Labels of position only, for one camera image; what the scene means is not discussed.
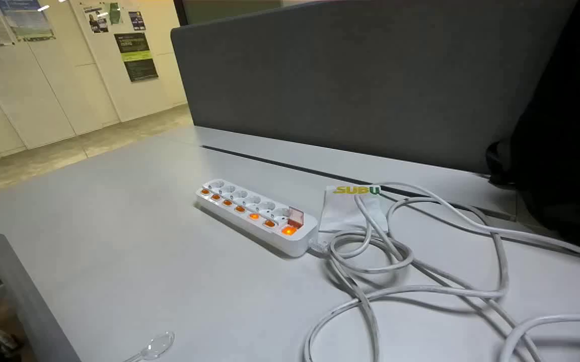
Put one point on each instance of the clear plastic bag yellow print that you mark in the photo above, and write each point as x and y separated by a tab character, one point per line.
342	209

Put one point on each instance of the clear plastic spoon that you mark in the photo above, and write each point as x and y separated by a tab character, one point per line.
156	344

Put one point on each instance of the landscape photo poster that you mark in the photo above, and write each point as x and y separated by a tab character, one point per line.
28	20

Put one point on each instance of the small green note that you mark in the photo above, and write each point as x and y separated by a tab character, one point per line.
116	12

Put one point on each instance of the dark poster green stripe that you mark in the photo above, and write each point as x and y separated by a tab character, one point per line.
138	57

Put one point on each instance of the white power strip orange switches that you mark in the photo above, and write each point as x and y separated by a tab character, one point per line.
263	215

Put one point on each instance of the grey partition panel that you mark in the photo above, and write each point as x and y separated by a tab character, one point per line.
371	80

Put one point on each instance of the small dark photo poster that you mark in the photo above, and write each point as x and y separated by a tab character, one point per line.
98	20
138	20

